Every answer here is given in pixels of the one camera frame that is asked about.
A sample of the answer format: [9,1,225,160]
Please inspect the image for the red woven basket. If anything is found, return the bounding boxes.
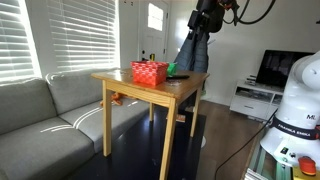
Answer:
[131,61,168,86]

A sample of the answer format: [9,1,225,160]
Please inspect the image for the red emergency stop button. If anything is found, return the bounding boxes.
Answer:
[298,156,316,176]

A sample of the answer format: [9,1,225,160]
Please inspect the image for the black floor cable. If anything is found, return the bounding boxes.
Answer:
[214,109,278,180]

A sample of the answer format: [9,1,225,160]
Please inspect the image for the window blind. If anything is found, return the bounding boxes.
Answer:
[47,0,119,71]
[0,0,41,81]

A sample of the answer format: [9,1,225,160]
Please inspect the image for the left window blind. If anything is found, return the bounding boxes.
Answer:
[0,0,41,81]

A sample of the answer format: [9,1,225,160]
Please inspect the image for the right window blind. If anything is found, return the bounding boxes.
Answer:
[47,0,119,71]

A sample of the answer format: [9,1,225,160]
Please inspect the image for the green plastic bowl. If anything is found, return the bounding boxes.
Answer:
[167,63,177,76]

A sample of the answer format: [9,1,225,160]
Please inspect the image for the orange toy on sofa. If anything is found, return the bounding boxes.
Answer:
[111,92,125,106]

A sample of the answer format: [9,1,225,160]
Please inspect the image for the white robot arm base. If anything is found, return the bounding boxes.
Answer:
[260,52,320,169]

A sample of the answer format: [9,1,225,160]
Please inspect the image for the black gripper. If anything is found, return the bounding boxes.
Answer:
[187,0,225,40]

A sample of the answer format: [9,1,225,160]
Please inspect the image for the white tv stand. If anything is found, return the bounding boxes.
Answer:
[230,80,283,121]

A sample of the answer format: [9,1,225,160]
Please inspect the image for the black remote control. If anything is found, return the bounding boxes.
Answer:
[166,75,190,80]

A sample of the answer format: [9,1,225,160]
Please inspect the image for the blue puffer jacket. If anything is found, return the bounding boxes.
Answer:
[174,32,209,73]

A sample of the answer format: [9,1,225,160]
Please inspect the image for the wooden table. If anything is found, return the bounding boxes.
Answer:
[91,68,209,180]

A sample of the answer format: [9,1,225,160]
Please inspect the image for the grey sofa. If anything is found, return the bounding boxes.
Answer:
[0,68,151,180]

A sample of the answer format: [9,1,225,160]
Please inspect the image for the black cable loop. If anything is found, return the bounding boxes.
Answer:
[222,0,277,27]

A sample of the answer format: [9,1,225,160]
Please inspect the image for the black television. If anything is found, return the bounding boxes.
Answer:
[256,50,312,88]

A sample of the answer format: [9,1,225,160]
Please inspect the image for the white entry door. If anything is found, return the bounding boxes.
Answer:
[140,0,168,61]

